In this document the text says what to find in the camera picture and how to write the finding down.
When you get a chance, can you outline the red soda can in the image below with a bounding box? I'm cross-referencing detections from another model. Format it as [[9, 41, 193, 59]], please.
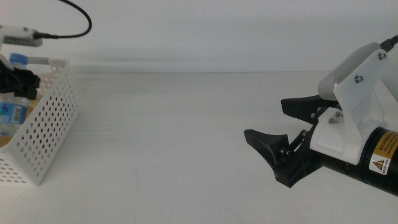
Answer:
[[39, 93, 77, 125]]

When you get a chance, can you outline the water bottle blue cap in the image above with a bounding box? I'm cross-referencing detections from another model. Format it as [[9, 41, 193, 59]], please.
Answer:
[[0, 52, 31, 138]]

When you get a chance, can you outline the yellow liquid bottle white cap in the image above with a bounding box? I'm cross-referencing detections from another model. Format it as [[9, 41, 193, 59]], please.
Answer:
[[0, 93, 43, 147]]

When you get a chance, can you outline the white perforated plastic basket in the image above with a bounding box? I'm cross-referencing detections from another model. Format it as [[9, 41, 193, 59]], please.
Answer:
[[0, 57, 79, 187]]

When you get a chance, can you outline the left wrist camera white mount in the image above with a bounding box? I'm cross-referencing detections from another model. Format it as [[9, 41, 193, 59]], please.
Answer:
[[0, 24, 44, 72]]

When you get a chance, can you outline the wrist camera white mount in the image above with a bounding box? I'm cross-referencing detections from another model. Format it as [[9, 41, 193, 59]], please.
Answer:
[[310, 42, 398, 166], [0, 24, 44, 72]]

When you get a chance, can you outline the braided black left camera cable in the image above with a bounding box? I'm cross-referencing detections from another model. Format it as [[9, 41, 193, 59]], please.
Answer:
[[32, 0, 93, 40]]

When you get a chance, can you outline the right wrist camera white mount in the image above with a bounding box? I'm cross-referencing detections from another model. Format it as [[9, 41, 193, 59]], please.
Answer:
[[310, 42, 398, 166]]

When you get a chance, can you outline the black right camera cable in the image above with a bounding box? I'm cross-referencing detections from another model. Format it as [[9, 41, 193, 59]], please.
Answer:
[[379, 34, 398, 53]]

